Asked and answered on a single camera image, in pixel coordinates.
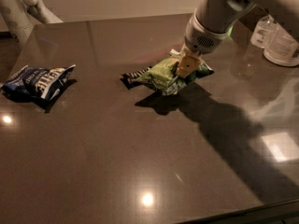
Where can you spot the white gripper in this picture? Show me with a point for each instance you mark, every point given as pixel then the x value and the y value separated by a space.
pixel 202 38

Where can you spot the green jalapeno chip bag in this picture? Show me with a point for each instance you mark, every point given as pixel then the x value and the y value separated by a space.
pixel 162 76

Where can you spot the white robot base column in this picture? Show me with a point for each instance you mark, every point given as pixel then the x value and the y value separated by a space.
pixel 16 14

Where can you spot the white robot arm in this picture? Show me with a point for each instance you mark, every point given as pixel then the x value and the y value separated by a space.
pixel 285 12

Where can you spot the black rxbar chocolate bar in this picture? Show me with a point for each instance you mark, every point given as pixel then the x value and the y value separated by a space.
pixel 130 79

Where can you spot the blue kettle chip bag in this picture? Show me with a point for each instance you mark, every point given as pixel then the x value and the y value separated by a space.
pixel 40 83

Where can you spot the clear plastic bottle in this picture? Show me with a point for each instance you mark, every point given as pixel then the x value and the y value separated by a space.
pixel 263 29

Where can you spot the white labelled jar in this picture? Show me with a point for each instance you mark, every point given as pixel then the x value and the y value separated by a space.
pixel 282 49

